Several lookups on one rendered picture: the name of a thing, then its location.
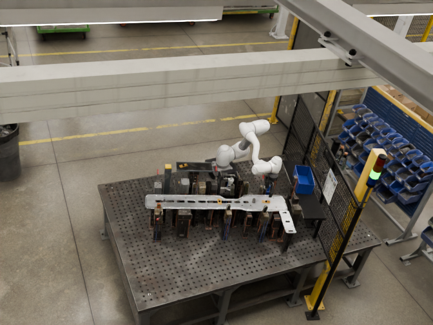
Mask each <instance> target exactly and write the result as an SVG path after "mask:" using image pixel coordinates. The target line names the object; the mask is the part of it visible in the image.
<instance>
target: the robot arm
mask: <svg viewBox="0 0 433 325"><path fill-rule="evenodd" d="M269 128H270V125H269V122H268V121H266V120H263V119H261V120H257V121H253V122H251V123H240V124H239V130H240V133H241V134H242V135H243V136H244V138H243V139H242V141H240V142H237V143H236V144H235V145H233V146H228V145H222V146H220V147H219V149H218V151H217V153H216V161H213V162H212V163H213V167H214V168H215V167H216V166H217V172H219V171H225V170H232V167H231V166H230V164H229V163H230V162H231V161H232V160H235V159H240V158H243V157H245V156H247V155H248V154H249V152H250V148H249V145H250V144H251V143H252V144H253V155H252V160H253V163H254V166H253V167H252V172H253V173H254V174H255V175H265V174H269V177H268V178H267V184H266V187H265V188H269V185H270V186H271V191H270V193H269V197H272V195H273V193H274V185H275V184H274V181H275V180H276V178H277V177H278V174H279V171H280V169H281V167H282V159H281V158H280V157H279V156H274V157H273V158H272V159H271V160H270V161H269V162H265V161H263V160H259V159H258V153H259V149H260V143H259V141H258V139H257V137H258V136H260V135H262V134H263V133H265V132H266V131H268V130H269Z"/></svg>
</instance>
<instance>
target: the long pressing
mask: <svg viewBox="0 0 433 325"><path fill-rule="evenodd" d="M253 198H255V199H256V201H255V203H252V200H253ZM164 199H165V200H166V201H174V202H166V201H165V202H164ZM217 199H221V201H231V203H222V205H220V204H218V203H208V202H207V201H217ZM262 200H265V201H271V203H262ZM155 201H163V202H160V203H161V206H162V209H192V210H225V209H226V206H227V204H231V210H244V211H247V212H262V210H263V208H264V206H265V205H268V209H267V211H268V212H279V211H287V205H286V203H285V200H284V197H283V196H281V195H272V197H269V195H243V196H241V198H239V199H225V198H223V197H222V196H220V195H154V194H149V195H147V196H145V207H146V208H147V209H155V207H156V206H157V203H158V202H155ZM177 201H184V202H177ZM188 201H195V202H188ZM198 201H205V202H198ZM235 201H240V203H235ZM244 201H248V203H244ZM242 205H243V206H242ZM250 205H251V206H250Z"/></svg>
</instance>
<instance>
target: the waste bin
mask: <svg viewBox="0 0 433 325"><path fill-rule="evenodd" d="M19 139H20V137H19V123H12V124H0V182H6V181H11V180H13V179H15V178H17V177H18V176H19V175H20V173H21V161H20V156H19Z"/></svg>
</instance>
